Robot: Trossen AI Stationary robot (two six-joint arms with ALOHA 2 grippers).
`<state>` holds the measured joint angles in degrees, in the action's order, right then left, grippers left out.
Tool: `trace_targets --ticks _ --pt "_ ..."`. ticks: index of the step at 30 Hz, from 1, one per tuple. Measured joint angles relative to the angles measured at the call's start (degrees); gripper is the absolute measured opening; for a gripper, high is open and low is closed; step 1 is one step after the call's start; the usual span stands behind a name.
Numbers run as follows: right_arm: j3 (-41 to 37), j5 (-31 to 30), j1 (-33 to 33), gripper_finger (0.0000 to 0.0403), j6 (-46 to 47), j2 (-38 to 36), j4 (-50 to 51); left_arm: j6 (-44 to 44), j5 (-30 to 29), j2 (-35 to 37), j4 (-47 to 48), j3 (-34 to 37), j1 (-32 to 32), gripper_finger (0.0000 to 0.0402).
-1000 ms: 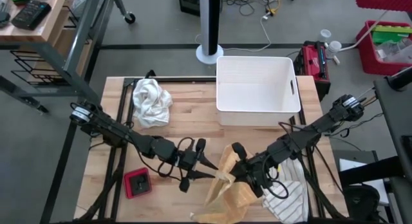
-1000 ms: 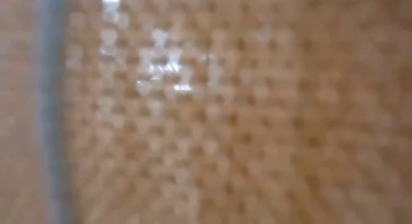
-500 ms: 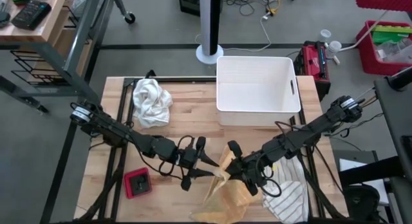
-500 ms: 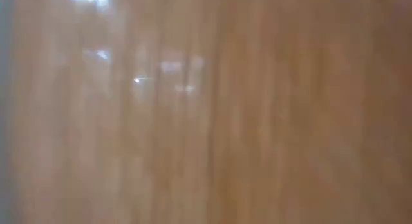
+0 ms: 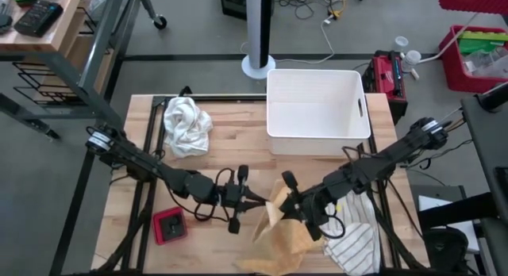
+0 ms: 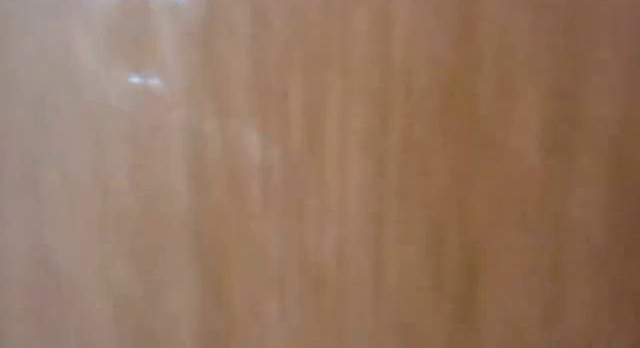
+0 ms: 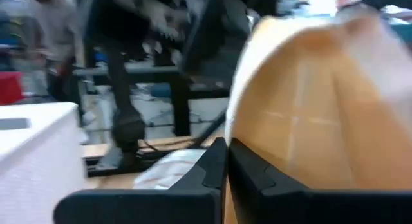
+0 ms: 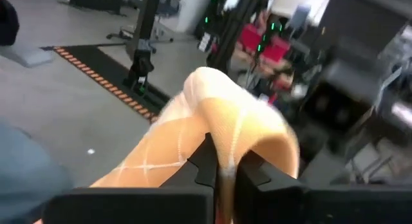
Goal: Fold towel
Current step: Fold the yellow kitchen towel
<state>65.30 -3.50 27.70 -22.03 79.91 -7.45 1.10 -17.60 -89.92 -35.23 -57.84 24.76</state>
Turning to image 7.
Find grey black office chair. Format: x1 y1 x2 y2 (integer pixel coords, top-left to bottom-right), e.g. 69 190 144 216
179 0 279 89

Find white striped towel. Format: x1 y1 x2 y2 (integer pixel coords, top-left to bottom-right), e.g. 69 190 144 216
132 148 207 191

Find white perforated plastic basket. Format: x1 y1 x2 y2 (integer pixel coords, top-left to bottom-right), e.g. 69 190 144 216
0 101 86 224

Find person's hand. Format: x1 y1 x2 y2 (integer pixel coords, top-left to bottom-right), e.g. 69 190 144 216
149 6 182 41

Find red plastic bin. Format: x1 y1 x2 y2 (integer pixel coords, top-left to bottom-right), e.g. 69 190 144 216
0 71 24 106

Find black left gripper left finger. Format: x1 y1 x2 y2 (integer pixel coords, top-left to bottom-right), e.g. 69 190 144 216
53 136 229 224

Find black cable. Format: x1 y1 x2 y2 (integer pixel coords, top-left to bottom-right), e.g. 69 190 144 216
140 108 228 156

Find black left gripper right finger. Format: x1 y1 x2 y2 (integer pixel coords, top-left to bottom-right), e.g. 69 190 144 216
228 137 412 224

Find orange towel with white grid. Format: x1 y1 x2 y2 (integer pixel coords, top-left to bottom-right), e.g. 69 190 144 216
221 5 412 224

